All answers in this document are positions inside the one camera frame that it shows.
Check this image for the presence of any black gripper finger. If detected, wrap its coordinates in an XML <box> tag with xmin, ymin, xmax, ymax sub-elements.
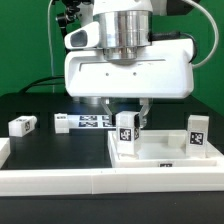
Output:
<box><xmin>100</xmin><ymin>98</ymin><xmax>116</xmax><ymax>126</ymax></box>
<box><xmin>139</xmin><ymin>98</ymin><xmax>153</xmax><ymax>128</ymax></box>

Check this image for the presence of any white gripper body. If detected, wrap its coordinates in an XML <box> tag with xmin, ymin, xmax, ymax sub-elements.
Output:
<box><xmin>64</xmin><ymin>22</ymin><xmax>194</xmax><ymax>98</ymax></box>

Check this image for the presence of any white square tabletop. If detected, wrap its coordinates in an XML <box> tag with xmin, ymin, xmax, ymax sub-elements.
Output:
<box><xmin>108</xmin><ymin>130</ymin><xmax>224</xmax><ymax>168</ymax></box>

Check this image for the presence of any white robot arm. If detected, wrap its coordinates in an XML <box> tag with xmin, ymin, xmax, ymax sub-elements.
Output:
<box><xmin>59</xmin><ymin>0</ymin><xmax>219</xmax><ymax>127</ymax></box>

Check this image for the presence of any white U-shaped obstacle fence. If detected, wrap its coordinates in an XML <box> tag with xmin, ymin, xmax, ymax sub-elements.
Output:
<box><xmin>0</xmin><ymin>138</ymin><xmax>224</xmax><ymax>196</ymax></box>

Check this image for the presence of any white marker base plate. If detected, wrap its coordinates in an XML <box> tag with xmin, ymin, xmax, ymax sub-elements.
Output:
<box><xmin>54</xmin><ymin>113</ymin><xmax>114</xmax><ymax>134</ymax></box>

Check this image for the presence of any white thin cable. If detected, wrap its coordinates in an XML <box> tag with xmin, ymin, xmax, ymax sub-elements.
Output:
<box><xmin>47</xmin><ymin>0</ymin><xmax>56</xmax><ymax>94</ymax></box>

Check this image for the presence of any black cable bundle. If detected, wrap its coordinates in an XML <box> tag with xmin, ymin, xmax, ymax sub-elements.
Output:
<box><xmin>18</xmin><ymin>75</ymin><xmax>66</xmax><ymax>94</ymax></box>

